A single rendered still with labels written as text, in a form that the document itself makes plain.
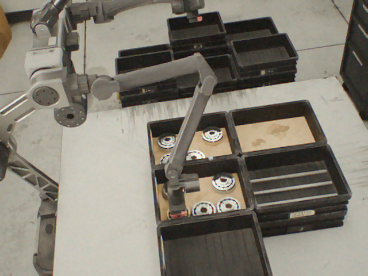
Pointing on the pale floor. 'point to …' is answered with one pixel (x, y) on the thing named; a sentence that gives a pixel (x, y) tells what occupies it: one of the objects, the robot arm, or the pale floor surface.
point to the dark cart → (357, 56)
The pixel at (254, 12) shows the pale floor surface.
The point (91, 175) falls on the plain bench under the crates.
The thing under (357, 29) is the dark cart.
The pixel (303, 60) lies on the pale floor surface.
